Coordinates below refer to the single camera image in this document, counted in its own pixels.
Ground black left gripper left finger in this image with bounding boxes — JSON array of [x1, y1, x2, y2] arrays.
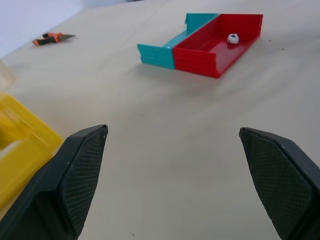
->
[[0, 124, 109, 240]]

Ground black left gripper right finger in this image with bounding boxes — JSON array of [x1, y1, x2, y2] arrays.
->
[[238, 127, 320, 240]]

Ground yellow plastic bin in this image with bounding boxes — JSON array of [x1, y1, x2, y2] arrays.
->
[[0, 91, 64, 210]]

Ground orange black pliers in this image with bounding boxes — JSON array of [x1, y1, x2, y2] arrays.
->
[[32, 32, 76, 47]]

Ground red plastic tray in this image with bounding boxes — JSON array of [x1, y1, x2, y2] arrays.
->
[[172, 13, 264, 79]]

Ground white wireless earbud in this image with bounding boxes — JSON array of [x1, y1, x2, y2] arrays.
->
[[226, 33, 240, 45]]

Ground teal plastic tray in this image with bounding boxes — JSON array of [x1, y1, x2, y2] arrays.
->
[[136, 12, 220, 70]]

